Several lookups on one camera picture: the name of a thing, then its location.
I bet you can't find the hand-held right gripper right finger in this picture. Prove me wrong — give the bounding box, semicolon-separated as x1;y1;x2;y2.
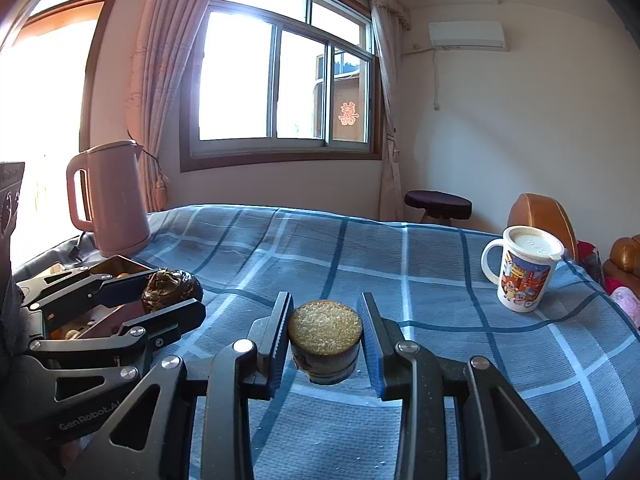
356;292;581;480

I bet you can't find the white cartoon mug with lid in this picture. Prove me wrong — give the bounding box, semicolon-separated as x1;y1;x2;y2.
481;225;566;313

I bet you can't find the pink electric kettle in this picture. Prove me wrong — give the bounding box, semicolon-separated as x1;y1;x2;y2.
66;140;152;257

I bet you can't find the brown leather sofa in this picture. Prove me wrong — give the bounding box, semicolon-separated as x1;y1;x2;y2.
602;234;640;286

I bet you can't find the dark chocolate pastry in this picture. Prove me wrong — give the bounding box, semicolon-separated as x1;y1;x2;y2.
141;269;204;315

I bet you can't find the round brown-topped cake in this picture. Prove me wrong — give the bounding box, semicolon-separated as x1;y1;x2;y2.
287;300;364;386

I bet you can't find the pink curtain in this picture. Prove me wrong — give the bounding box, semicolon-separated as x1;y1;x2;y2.
125;0;226;211
370;2;407;221

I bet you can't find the dark round stool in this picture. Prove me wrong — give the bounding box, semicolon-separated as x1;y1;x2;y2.
404;190;472;224

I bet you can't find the sliding glass window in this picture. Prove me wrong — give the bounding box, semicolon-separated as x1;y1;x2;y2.
180;0;386;173

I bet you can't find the pink metal tin box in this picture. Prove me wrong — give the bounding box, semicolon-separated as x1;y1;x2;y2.
47;255;157;341

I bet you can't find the white wall air conditioner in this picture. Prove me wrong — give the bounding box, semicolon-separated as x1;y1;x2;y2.
428;21;507;51

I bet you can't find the white air conditioner pipe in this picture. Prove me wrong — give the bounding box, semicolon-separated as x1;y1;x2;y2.
400;47;444;111

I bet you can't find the brown leather armchair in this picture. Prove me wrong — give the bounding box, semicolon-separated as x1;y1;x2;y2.
507;193;578;261

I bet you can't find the wooden framed glass door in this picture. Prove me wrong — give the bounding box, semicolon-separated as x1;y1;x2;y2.
0;0;123;261

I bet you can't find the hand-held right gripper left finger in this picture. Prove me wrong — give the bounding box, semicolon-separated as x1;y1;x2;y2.
97;291;294;480

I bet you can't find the pink floral cloth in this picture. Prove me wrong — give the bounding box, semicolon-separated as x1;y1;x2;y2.
577;242;640;331

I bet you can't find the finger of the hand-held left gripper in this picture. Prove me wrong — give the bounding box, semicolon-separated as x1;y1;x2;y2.
20;299;207;406
15;266;157;314

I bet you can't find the blue plaid tablecloth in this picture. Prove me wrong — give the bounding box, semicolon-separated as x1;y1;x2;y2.
10;204;640;480

